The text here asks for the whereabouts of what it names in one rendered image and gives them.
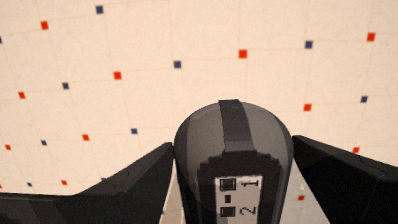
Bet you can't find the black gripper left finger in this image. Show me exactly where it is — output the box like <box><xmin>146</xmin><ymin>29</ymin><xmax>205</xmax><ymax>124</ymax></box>
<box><xmin>0</xmin><ymin>142</ymin><xmax>174</xmax><ymax>224</ymax></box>

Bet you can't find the dark grey controller unit with green rocker switches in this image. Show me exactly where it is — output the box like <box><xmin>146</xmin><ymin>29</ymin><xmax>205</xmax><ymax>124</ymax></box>
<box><xmin>173</xmin><ymin>99</ymin><xmax>294</xmax><ymax>224</ymax></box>

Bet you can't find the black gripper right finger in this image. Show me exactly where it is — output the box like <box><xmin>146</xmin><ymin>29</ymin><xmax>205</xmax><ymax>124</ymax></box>
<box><xmin>292</xmin><ymin>135</ymin><xmax>398</xmax><ymax>224</ymax></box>

